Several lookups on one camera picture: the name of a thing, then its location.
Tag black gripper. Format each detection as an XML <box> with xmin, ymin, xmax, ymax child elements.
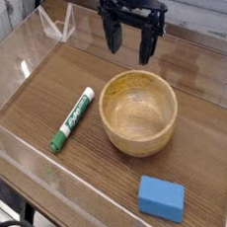
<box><xmin>98</xmin><ymin>0</ymin><xmax>168</xmax><ymax>66</ymax></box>

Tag blue block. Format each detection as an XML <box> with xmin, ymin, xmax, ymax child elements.
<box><xmin>137</xmin><ymin>175</ymin><xmax>186</xmax><ymax>223</ymax></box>

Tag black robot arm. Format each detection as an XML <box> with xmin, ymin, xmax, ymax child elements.
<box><xmin>98</xmin><ymin>0</ymin><xmax>168</xmax><ymax>66</ymax></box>

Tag brown wooden bowl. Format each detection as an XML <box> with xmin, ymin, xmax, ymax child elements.
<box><xmin>99</xmin><ymin>70</ymin><xmax>179</xmax><ymax>158</ymax></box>

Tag clear acrylic tray walls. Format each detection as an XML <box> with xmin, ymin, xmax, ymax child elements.
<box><xmin>0</xmin><ymin>0</ymin><xmax>227</xmax><ymax>227</ymax></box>

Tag green white marker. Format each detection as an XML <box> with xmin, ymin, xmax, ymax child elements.
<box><xmin>50</xmin><ymin>87</ymin><xmax>95</xmax><ymax>152</ymax></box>

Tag clear acrylic corner bracket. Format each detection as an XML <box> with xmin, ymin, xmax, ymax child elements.
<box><xmin>38</xmin><ymin>3</ymin><xmax>76</xmax><ymax>42</ymax></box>

